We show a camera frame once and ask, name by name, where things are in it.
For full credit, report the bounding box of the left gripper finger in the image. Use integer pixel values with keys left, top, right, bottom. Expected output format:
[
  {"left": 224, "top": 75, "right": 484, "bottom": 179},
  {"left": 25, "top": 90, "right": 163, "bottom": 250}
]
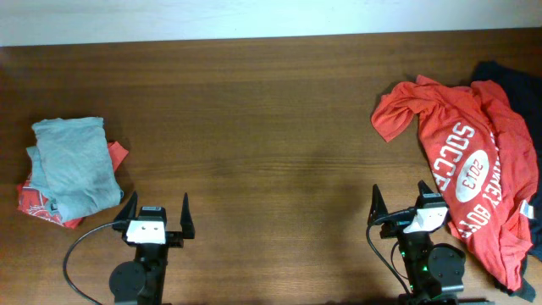
[
  {"left": 114, "top": 191, "right": 138, "bottom": 221},
  {"left": 180, "top": 193, "right": 195, "bottom": 233}
]

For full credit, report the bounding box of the red soccer t-shirt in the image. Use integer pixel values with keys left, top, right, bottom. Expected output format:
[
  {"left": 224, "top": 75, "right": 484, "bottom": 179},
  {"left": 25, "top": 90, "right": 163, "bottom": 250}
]
[{"left": 371, "top": 75, "right": 539, "bottom": 291}]

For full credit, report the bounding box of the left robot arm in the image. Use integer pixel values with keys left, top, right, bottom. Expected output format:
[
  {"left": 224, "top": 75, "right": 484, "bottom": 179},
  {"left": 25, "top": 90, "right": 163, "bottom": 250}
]
[{"left": 109, "top": 193, "right": 196, "bottom": 305}]

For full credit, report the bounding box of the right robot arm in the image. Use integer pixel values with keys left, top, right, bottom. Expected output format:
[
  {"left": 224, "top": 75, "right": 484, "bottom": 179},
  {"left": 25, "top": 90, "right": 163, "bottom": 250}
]
[{"left": 366, "top": 180, "right": 466, "bottom": 304}]

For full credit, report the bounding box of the folded grey t-shirt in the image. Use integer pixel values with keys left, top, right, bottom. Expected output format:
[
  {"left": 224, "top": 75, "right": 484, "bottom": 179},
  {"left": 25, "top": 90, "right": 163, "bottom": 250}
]
[{"left": 27, "top": 117, "right": 123, "bottom": 222}]

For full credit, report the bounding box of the folded red printed t-shirt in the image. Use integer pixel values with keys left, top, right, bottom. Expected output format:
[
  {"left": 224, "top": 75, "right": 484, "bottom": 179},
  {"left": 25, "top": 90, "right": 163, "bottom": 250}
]
[{"left": 17, "top": 141, "right": 129, "bottom": 229}]

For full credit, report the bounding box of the dark navy garment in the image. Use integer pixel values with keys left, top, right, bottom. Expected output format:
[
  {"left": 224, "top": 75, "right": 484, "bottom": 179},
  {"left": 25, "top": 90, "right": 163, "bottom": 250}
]
[{"left": 470, "top": 60, "right": 542, "bottom": 303}]

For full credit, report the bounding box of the left black cable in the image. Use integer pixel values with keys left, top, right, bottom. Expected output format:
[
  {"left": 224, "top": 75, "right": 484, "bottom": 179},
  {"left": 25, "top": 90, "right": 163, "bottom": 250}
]
[{"left": 62, "top": 219, "right": 128, "bottom": 305}]

